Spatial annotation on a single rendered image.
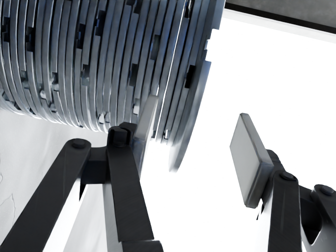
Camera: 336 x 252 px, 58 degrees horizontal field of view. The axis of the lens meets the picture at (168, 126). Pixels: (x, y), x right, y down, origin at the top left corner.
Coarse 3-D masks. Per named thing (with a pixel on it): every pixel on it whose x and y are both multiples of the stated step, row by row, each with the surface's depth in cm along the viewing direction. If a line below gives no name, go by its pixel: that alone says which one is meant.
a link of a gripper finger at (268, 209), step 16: (288, 176) 15; (272, 192) 14; (288, 192) 14; (272, 208) 13; (288, 208) 13; (272, 224) 12; (288, 224) 12; (256, 240) 14; (272, 240) 11; (288, 240) 11
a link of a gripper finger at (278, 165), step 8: (272, 152) 18; (272, 160) 18; (280, 168) 17; (272, 176) 16; (264, 192) 16; (304, 192) 15; (264, 200) 16; (304, 200) 15; (312, 200) 15; (304, 208) 15; (312, 208) 15; (304, 216) 15; (312, 216) 15; (320, 216) 14; (304, 224) 15; (312, 224) 15; (320, 224) 15
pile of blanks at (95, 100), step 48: (0, 0) 31; (48, 0) 31; (96, 0) 31; (144, 0) 31; (192, 0) 39; (0, 48) 33; (48, 48) 32; (96, 48) 32; (144, 48) 32; (0, 96) 39; (48, 96) 36; (96, 96) 35; (144, 96) 34
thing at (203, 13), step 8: (208, 0) 32; (200, 8) 32; (200, 16) 31; (200, 24) 31; (200, 32) 31; (200, 40) 32; (192, 48) 32; (192, 56) 32; (192, 64) 32; (184, 80) 33; (184, 88) 33; (184, 96) 34; (184, 104) 34; (176, 112) 35; (176, 120) 36; (176, 128) 37; (168, 136) 40; (168, 144) 42
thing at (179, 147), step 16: (224, 0) 25; (208, 16) 29; (208, 32) 25; (208, 64) 25; (192, 80) 31; (192, 96) 27; (192, 112) 27; (192, 128) 28; (176, 144) 34; (176, 160) 32
